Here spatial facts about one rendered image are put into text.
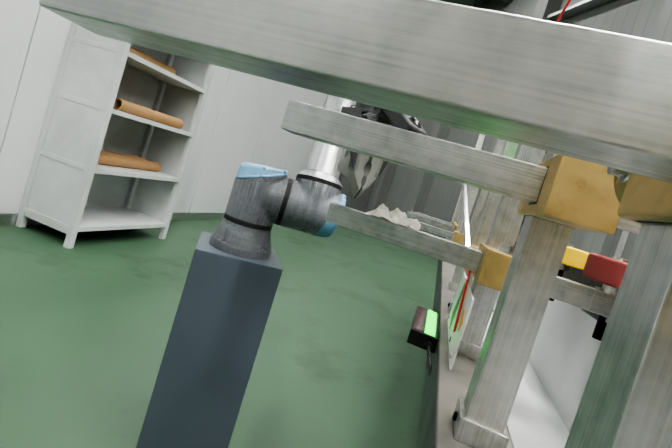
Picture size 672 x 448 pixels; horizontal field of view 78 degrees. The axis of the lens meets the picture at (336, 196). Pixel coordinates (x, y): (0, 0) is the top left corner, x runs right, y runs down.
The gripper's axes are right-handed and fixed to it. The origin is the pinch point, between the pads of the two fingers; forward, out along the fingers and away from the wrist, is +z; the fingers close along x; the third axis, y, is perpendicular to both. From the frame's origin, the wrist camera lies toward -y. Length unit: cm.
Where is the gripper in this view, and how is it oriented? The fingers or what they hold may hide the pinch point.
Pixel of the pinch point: (358, 191)
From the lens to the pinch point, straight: 71.8
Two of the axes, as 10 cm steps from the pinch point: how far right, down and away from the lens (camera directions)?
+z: -3.0, 9.5, 0.4
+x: -7.5, -2.1, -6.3
